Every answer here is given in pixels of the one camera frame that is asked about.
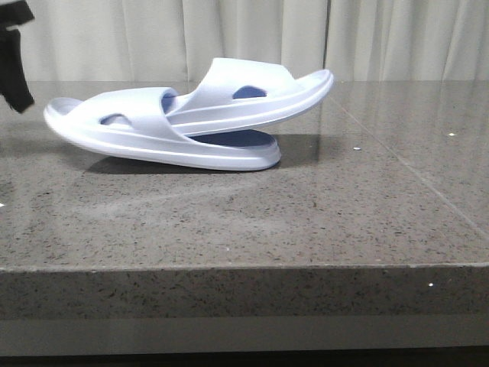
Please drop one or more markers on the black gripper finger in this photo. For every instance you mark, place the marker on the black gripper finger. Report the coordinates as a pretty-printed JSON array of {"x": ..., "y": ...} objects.
[
  {"x": 14, "y": 13},
  {"x": 14, "y": 87}
]

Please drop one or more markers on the light blue slipper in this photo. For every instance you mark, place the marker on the light blue slipper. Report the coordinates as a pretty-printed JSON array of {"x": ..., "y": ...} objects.
[
  {"x": 238, "y": 94},
  {"x": 132, "y": 123}
]

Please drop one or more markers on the beige pleated curtain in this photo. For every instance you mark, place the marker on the beige pleated curtain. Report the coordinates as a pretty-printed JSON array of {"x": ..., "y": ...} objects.
[{"x": 177, "y": 40}]

